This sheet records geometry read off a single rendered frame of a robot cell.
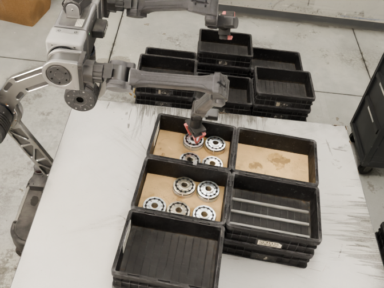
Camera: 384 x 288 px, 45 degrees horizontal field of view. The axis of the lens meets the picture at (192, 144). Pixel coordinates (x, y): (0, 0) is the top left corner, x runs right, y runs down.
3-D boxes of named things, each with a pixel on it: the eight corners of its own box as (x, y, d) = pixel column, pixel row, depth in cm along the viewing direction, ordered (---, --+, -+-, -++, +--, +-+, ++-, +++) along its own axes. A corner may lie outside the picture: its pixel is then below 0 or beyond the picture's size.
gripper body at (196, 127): (195, 119, 229) (197, 108, 224) (206, 132, 224) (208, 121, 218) (184, 122, 227) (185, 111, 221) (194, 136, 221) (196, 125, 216)
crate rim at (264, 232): (224, 228, 191) (225, 225, 189) (231, 174, 212) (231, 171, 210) (320, 246, 190) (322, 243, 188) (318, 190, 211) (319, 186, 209)
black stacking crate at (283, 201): (221, 240, 198) (226, 226, 190) (228, 187, 219) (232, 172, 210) (313, 258, 197) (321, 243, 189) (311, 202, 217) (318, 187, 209)
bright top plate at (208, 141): (203, 148, 228) (203, 148, 228) (207, 135, 235) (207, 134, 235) (223, 153, 227) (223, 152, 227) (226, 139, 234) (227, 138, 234)
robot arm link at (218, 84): (231, 68, 164) (228, 96, 162) (229, 79, 177) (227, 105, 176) (106, 59, 166) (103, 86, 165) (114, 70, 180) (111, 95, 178)
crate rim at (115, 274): (110, 276, 171) (110, 273, 170) (129, 211, 192) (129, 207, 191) (216, 296, 170) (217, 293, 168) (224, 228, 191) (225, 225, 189)
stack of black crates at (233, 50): (191, 98, 363) (198, 50, 331) (193, 75, 384) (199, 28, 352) (242, 104, 365) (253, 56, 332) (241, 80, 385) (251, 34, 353)
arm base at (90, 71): (84, 76, 174) (82, 50, 165) (106, 79, 174) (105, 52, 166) (79, 91, 168) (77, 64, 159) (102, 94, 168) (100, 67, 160)
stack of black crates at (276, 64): (242, 104, 364) (251, 69, 340) (241, 80, 385) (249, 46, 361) (292, 109, 366) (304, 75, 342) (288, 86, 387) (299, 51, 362)
